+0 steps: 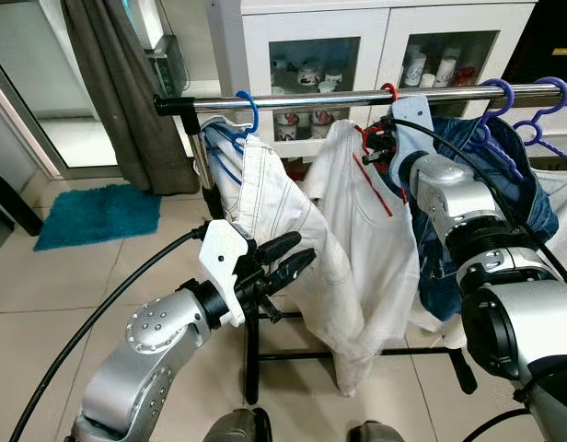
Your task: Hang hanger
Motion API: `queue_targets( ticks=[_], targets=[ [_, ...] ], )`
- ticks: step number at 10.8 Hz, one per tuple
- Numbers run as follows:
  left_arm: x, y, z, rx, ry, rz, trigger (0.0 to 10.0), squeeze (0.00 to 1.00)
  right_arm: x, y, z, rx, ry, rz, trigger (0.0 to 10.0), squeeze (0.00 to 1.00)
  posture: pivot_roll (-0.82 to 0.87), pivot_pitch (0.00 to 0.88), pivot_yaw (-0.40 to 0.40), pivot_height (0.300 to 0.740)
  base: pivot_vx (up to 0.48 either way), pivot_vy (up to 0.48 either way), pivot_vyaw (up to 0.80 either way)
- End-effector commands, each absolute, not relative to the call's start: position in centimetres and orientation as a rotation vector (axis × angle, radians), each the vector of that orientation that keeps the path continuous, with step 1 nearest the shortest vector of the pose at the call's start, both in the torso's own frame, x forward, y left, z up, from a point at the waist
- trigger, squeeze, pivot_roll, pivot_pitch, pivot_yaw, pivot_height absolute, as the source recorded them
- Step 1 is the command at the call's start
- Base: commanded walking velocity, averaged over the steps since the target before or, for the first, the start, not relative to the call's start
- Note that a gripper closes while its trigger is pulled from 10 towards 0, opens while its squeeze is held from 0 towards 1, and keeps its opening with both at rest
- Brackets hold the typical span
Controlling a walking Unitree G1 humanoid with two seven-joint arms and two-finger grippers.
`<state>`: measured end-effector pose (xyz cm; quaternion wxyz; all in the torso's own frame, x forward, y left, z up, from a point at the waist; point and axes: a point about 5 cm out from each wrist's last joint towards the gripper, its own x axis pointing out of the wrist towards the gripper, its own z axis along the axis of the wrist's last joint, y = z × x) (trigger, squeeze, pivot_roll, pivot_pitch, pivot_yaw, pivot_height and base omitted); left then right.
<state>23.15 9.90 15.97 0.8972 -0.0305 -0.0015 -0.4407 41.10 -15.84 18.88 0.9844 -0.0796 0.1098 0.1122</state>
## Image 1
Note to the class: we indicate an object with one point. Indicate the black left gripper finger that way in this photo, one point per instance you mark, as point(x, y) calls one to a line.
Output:
point(279, 249)
point(293, 270)

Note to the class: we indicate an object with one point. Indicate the white shirt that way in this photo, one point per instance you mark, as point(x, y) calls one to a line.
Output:
point(376, 267)

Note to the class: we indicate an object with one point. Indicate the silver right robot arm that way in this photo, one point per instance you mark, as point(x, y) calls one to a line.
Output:
point(504, 322)

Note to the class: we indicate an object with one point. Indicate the blue plastic hanger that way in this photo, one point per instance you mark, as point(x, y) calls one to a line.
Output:
point(257, 112)

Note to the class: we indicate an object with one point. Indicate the white denim jacket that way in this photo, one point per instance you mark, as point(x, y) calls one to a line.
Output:
point(274, 203)

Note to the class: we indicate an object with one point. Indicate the white blue ceramic jar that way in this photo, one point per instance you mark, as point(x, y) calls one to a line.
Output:
point(415, 72)
point(447, 72)

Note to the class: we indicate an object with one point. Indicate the white ceramic teapot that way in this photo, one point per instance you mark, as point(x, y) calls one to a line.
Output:
point(311, 75)

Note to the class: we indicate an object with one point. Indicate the white glass front cabinet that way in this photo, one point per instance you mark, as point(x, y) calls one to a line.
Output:
point(376, 23)

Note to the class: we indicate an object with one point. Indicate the blue denim jacket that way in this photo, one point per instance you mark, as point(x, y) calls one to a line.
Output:
point(532, 203)

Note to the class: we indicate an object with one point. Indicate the teal floor mat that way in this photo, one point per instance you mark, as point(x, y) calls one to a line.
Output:
point(95, 216)

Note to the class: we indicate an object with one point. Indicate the grey robot right foot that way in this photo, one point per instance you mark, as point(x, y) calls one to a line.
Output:
point(376, 433)

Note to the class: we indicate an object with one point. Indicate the white t-shirt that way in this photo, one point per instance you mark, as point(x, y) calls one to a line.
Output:
point(564, 221)

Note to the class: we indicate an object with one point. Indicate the grey curtain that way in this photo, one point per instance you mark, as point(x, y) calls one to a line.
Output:
point(118, 92)

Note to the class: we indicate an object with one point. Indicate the white framed glass door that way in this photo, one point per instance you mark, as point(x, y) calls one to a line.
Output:
point(35, 83)

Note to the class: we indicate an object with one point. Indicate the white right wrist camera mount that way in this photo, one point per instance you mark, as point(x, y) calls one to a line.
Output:
point(412, 115)

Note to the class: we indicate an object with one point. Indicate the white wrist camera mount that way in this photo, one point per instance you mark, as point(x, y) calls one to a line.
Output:
point(412, 115)
point(224, 262)

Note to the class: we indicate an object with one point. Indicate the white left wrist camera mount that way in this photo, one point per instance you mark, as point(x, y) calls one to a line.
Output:
point(224, 262)

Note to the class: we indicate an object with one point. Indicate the black clothes rack chrome rail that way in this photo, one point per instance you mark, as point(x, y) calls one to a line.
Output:
point(302, 99)

